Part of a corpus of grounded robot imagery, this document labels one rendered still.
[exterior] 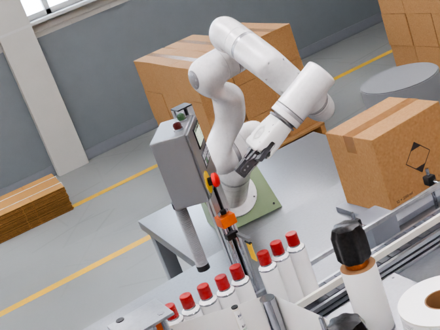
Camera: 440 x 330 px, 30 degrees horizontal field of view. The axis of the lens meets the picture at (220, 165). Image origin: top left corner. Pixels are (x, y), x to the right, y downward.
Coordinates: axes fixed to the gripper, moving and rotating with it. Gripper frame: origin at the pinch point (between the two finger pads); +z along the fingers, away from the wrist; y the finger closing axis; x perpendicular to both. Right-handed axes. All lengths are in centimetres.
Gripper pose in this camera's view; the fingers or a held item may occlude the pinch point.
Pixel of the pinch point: (243, 167)
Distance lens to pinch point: 207.7
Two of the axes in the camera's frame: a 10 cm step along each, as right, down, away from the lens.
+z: -6.3, 7.7, 0.6
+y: 2.3, 2.6, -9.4
